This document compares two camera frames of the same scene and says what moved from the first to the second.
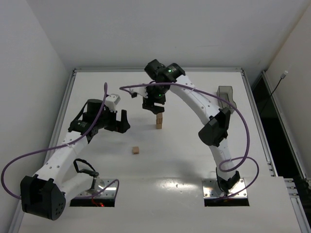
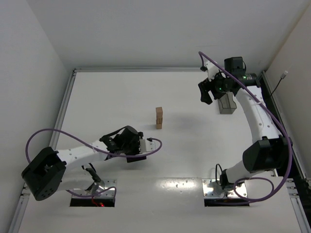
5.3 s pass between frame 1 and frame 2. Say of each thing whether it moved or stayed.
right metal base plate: stayed
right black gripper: moved
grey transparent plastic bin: stayed
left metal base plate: stayed
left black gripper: moved
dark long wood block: stayed
